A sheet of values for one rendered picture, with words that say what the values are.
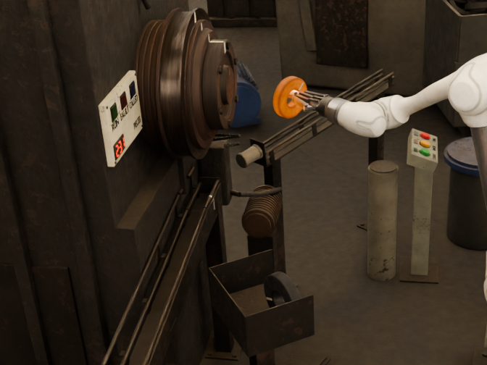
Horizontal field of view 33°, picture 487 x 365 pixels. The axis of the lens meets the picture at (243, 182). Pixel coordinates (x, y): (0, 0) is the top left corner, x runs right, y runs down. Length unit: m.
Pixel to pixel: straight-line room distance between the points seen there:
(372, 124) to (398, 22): 2.44
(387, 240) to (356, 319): 0.36
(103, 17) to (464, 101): 0.99
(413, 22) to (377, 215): 1.99
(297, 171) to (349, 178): 0.29
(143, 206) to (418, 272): 1.53
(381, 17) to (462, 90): 2.91
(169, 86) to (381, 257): 1.45
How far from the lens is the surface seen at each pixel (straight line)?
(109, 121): 2.21
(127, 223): 2.36
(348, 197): 4.18
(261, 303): 2.44
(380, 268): 3.53
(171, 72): 2.40
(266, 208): 3.06
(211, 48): 2.50
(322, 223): 3.97
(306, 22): 5.33
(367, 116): 2.78
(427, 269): 3.65
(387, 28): 5.19
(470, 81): 2.29
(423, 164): 3.25
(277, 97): 2.98
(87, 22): 2.14
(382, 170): 3.32
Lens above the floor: 2.05
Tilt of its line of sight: 28 degrees down
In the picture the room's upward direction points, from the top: 4 degrees counter-clockwise
